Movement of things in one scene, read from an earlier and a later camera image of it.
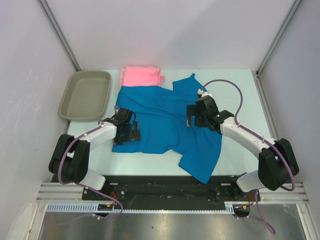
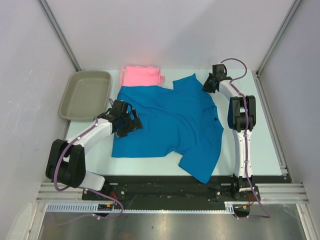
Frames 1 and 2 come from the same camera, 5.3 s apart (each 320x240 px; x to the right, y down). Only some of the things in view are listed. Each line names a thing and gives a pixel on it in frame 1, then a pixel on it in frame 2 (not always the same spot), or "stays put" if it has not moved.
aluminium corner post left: (61, 35) stays put
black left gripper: (134, 135) → (134, 124)
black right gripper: (193, 110) → (206, 87)
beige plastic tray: (86, 96) stays put
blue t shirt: (161, 114) stays put
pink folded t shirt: (141, 75) stays put
